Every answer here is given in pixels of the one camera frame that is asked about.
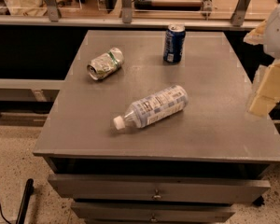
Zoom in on right metal bracket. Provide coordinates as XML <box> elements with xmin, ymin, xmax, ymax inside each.
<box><xmin>231</xmin><ymin>0</ymin><xmax>251</xmax><ymax>27</ymax></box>

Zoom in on black pole on floor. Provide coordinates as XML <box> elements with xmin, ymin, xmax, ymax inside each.
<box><xmin>16</xmin><ymin>178</ymin><xmax>34</xmax><ymax>224</ymax></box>

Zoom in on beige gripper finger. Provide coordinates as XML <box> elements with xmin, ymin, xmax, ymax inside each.
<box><xmin>246</xmin><ymin>60</ymin><xmax>280</xmax><ymax>117</ymax></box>
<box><xmin>244</xmin><ymin>21</ymin><xmax>267</xmax><ymax>46</ymax></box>

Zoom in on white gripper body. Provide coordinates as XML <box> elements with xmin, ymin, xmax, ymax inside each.
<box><xmin>263</xmin><ymin>4</ymin><xmax>280</xmax><ymax>59</ymax></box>

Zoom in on metal bracket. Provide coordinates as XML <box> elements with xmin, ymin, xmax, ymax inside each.
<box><xmin>45</xmin><ymin>0</ymin><xmax>61</xmax><ymax>22</ymax></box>
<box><xmin>121</xmin><ymin>0</ymin><xmax>133</xmax><ymax>23</ymax></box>
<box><xmin>231</xmin><ymin>0</ymin><xmax>251</xmax><ymax>27</ymax></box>

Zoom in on black cylinder on shelf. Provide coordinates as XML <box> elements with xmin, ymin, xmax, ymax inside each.
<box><xmin>134</xmin><ymin>0</ymin><xmax>202</xmax><ymax>11</ymax></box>

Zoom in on left metal bracket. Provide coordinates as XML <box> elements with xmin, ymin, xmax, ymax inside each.
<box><xmin>45</xmin><ymin>0</ymin><xmax>61</xmax><ymax>22</ymax></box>

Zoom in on lower grey drawer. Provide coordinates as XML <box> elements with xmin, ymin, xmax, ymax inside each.
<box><xmin>71</xmin><ymin>203</ymin><xmax>234</xmax><ymax>224</ymax></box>

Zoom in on blue soda can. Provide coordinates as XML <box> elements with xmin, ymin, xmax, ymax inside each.
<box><xmin>163</xmin><ymin>24</ymin><xmax>186</xmax><ymax>63</ymax></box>

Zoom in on upper grey drawer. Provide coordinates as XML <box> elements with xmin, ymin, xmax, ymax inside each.
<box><xmin>48</xmin><ymin>175</ymin><xmax>270</xmax><ymax>204</ymax></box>

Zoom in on grey drawer cabinet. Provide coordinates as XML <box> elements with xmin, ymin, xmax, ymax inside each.
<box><xmin>35</xmin><ymin>31</ymin><xmax>280</xmax><ymax>211</ymax></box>

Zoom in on crushed green white can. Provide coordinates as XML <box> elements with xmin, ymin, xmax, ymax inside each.
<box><xmin>87</xmin><ymin>48</ymin><xmax>124</xmax><ymax>80</ymax></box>

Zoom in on middle metal bracket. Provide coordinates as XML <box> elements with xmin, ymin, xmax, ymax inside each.
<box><xmin>121</xmin><ymin>0</ymin><xmax>133</xmax><ymax>23</ymax></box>

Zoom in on clear bottle with blue label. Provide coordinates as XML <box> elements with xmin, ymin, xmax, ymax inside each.
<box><xmin>113</xmin><ymin>85</ymin><xmax>189</xmax><ymax>130</ymax></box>

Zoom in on grey drawer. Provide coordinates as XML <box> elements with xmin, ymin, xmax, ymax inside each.
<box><xmin>71</xmin><ymin>203</ymin><xmax>234</xmax><ymax>224</ymax></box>
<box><xmin>48</xmin><ymin>175</ymin><xmax>270</xmax><ymax>204</ymax></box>

